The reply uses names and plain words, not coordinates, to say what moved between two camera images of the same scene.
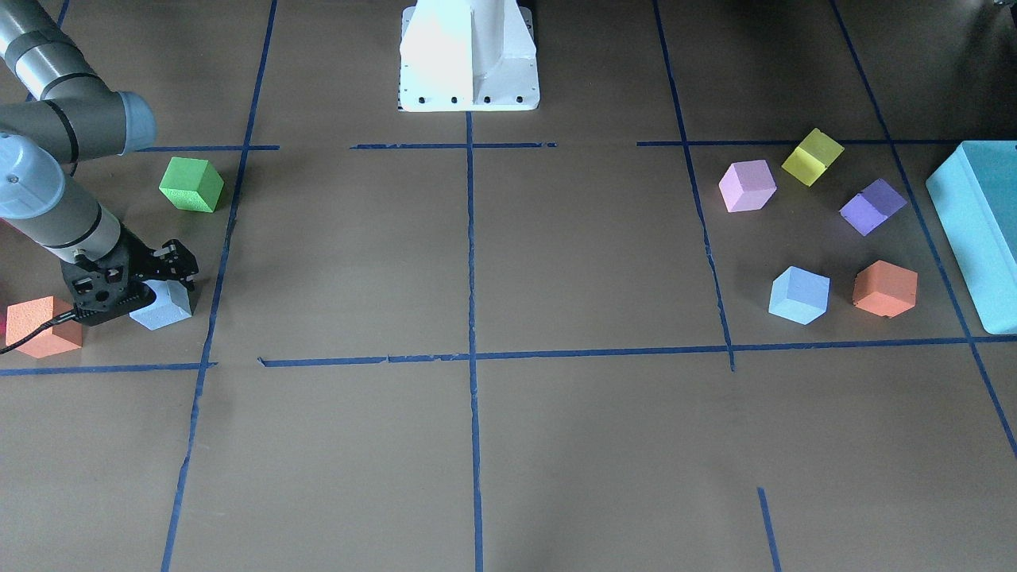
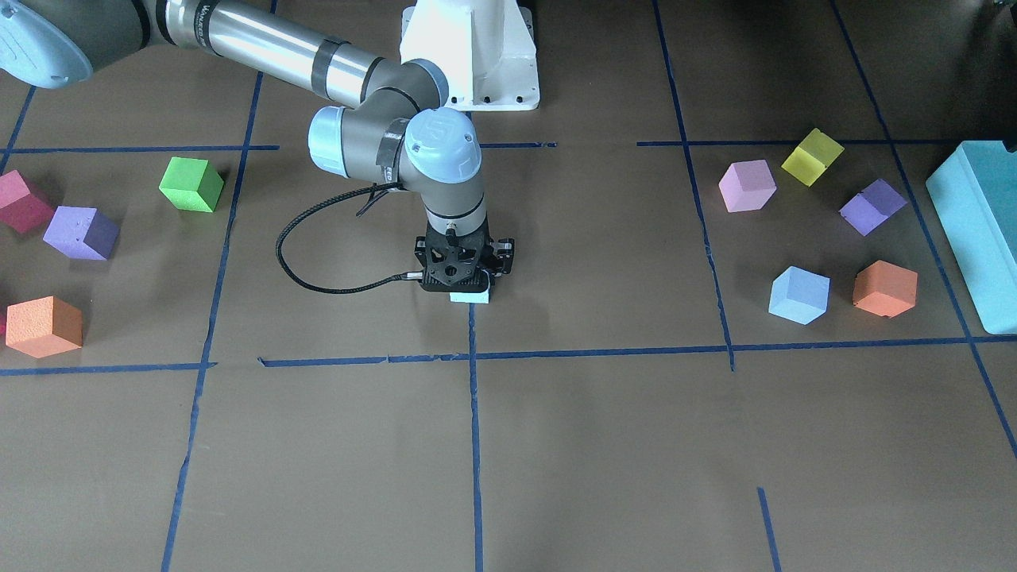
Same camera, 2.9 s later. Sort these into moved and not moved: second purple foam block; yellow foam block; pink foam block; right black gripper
Moved: right black gripper
Not moved: yellow foam block; second purple foam block; pink foam block
